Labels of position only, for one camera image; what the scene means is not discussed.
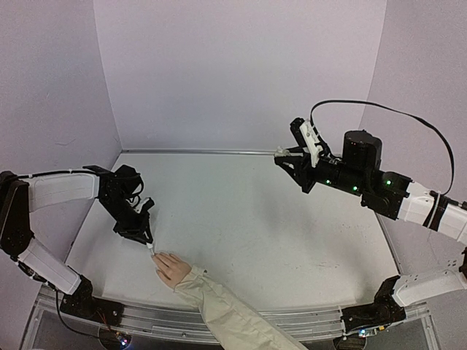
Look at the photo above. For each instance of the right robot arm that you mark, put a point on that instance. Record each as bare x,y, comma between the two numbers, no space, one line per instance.
391,195

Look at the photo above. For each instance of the aluminium back table rail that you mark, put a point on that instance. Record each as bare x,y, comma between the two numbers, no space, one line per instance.
200,151

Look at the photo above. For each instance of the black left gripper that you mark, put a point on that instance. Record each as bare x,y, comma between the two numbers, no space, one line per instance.
137,232

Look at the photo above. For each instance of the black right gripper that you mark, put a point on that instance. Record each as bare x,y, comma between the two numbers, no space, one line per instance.
308,175

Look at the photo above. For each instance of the clear nail polish bottle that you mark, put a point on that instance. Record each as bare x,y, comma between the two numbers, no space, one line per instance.
282,152

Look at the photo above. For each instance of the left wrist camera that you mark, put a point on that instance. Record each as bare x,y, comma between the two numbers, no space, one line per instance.
144,205

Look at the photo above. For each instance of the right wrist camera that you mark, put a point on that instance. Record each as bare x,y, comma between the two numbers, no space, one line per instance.
309,139

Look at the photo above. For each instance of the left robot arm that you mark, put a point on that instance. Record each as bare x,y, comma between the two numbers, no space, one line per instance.
118,192

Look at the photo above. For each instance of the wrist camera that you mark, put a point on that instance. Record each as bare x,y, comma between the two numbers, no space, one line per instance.
309,139
144,205

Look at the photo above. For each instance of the beige sleeved forearm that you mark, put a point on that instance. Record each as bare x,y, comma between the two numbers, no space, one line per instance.
233,323

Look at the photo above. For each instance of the aluminium front rail frame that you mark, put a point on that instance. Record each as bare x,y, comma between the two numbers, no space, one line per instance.
156,327

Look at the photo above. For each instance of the mannequin hand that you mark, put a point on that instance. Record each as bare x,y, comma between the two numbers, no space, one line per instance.
170,268

